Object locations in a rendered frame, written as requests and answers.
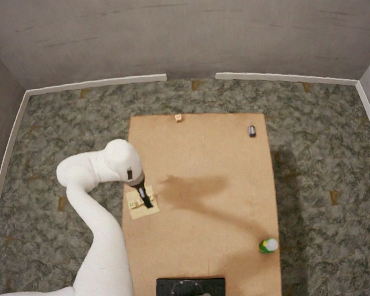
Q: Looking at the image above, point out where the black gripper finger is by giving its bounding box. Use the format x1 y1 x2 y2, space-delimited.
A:
136 184 154 209

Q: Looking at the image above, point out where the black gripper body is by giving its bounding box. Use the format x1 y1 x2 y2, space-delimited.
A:
130 175 145 191

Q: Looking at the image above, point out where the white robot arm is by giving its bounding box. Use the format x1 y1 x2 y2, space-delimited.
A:
0 139 144 296

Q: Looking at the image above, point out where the pale yellow mat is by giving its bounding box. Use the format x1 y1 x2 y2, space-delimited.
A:
125 186 159 220

